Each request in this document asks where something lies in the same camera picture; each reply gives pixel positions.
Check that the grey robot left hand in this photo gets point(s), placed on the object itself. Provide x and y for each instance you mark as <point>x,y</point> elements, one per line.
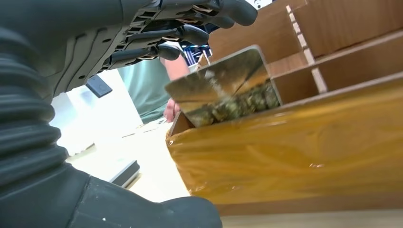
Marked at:
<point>78,31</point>

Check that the person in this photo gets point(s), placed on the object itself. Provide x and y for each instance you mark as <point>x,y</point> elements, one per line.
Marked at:
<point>144,88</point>

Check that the grey white card reader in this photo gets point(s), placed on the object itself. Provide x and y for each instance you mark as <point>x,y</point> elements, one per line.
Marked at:
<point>126,173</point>

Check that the black square adapter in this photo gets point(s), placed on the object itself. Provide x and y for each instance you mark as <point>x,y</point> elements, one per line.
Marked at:
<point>99,86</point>

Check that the white desk stand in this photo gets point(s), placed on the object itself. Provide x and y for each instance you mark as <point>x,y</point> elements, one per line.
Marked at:
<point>94,126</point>

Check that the wooden divided box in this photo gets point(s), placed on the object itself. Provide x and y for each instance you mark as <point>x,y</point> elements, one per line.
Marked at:
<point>283,157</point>

